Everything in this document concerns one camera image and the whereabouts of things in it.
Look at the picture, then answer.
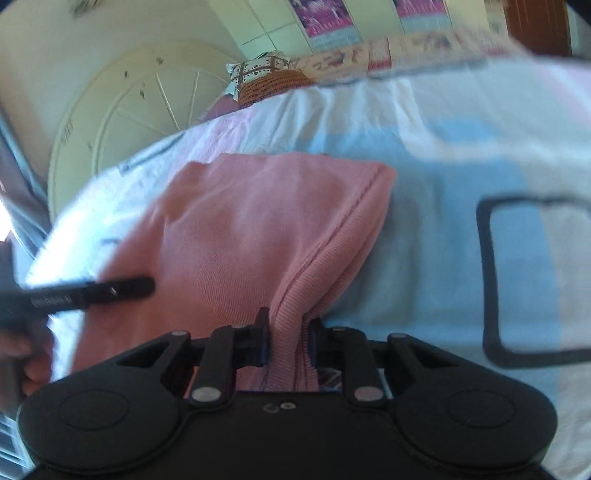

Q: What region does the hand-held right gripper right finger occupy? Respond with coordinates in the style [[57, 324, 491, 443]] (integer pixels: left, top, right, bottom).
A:
[[308, 318, 457, 409]]

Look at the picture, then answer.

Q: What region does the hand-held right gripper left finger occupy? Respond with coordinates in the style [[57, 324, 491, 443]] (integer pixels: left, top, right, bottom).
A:
[[115, 307, 271, 409]]

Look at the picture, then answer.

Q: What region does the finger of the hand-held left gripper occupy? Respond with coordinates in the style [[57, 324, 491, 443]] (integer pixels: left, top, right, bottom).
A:
[[21, 276, 156, 319]]

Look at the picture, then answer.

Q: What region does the pink shirt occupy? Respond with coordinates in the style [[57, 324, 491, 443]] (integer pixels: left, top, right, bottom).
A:
[[71, 152, 399, 394]]

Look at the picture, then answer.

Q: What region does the person's left hand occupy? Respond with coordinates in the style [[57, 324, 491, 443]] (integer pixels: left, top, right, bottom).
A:
[[0, 329, 55, 398]]

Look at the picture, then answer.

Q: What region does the grey cloth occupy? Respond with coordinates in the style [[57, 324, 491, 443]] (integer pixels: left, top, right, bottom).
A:
[[0, 104, 51, 252]]

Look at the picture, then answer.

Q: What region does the pastel patterned bedsheet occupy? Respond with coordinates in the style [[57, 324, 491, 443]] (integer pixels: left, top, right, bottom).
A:
[[23, 55, 591, 480]]

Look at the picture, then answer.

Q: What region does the cream round headboard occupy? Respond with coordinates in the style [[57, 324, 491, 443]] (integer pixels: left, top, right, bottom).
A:
[[48, 41, 242, 223]]

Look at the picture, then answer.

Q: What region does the mauve pillow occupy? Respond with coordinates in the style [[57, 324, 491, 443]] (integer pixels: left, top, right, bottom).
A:
[[198, 94, 242, 123]]

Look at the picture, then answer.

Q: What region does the orange knitted cloth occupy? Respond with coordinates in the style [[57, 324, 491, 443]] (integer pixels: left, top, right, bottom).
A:
[[237, 69, 320, 109]]

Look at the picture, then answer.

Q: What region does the patterned pillow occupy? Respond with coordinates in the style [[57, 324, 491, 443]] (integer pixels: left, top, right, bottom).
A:
[[226, 54, 293, 100]]

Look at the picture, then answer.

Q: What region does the floral patchwork quilt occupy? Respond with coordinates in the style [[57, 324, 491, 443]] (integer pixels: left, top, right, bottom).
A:
[[290, 30, 523, 86]]

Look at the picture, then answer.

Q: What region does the cream glossy wardrobe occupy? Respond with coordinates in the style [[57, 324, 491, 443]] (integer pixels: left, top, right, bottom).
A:
[[207, 0, 509, 59]]

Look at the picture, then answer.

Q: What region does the brown wooden door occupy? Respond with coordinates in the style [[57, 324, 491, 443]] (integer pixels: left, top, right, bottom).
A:
[[505, 0, 574, 59]]

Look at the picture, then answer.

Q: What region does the wall lamp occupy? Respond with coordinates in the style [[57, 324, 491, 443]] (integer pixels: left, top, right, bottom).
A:
[[68, 0, 108, 17]]

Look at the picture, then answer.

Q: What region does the purple wall poster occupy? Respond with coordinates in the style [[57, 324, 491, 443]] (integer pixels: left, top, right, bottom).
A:
[[290, 0, 355, 40], [394, 0, 452, 22]]

